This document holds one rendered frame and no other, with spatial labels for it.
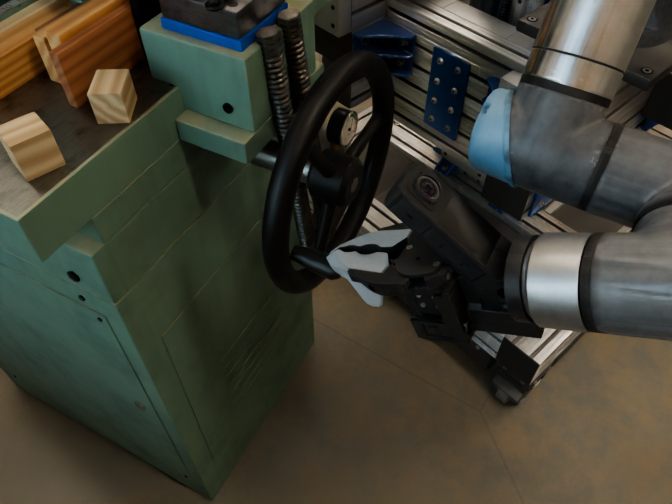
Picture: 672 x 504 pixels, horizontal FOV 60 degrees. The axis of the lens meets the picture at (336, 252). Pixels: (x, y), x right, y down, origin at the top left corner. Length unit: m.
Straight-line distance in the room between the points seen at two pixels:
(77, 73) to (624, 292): 0.55
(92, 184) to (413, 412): 0.99
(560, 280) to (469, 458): 0.98
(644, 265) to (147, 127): 0.49
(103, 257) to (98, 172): 0.10
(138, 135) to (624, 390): 1.27
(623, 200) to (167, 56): 0.47
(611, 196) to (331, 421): 1.01
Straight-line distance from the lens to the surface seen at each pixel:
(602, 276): 0.44
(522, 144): 0.51
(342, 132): 0.97
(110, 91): 0.64
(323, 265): 0.60
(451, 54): 1.17
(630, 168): 0.50
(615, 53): 0.52
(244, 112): 0.65
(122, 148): 0.65
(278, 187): 0.56
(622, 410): 1.56
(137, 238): 0.72
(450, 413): 1.43
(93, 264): 0.68
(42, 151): 0.61
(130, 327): 0.78
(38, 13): 0.78
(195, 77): 0.67
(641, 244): 0.45
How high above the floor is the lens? 1.28
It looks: 50 degrees down
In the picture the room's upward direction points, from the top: straight up
